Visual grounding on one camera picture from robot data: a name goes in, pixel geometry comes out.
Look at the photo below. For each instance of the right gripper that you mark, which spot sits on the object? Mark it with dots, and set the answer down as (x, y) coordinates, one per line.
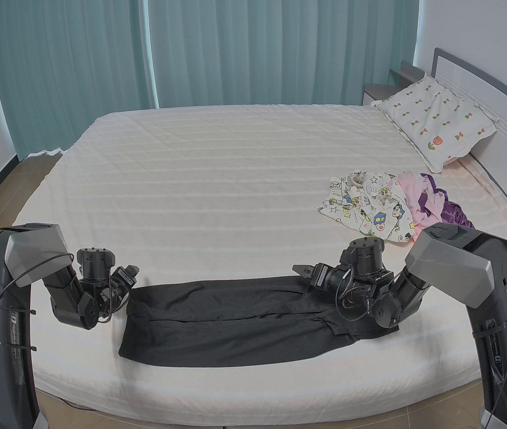
(331, 279)

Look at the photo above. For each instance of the bed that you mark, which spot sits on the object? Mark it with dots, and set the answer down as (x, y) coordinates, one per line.
(217, 186)

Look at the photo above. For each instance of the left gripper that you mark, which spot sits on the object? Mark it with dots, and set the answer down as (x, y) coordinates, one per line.
(123, 279)

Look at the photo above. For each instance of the white printed garment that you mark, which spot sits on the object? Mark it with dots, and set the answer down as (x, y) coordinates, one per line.
(360, 208)

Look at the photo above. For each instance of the purple garment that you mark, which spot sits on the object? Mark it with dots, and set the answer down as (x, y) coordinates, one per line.
(452, 212)

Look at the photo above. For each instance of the pink garment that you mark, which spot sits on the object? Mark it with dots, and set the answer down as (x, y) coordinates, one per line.
(414, 190)

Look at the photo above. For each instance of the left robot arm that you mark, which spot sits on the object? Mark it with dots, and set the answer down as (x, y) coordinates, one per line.
(7, 329)

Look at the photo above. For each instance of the white printed pillow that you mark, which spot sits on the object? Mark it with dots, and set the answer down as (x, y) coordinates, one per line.
(436, 119)

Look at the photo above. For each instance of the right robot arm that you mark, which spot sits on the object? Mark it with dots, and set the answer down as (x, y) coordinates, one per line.
(494, 293)

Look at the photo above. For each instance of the black trousers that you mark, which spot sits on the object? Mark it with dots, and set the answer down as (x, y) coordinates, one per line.
(235, 324)

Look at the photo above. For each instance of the blue-green curtain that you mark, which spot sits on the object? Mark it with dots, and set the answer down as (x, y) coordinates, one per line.
(74, 60)
(280, 38)

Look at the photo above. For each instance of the grey bedside table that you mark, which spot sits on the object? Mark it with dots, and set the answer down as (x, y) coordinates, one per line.
(381, 91)

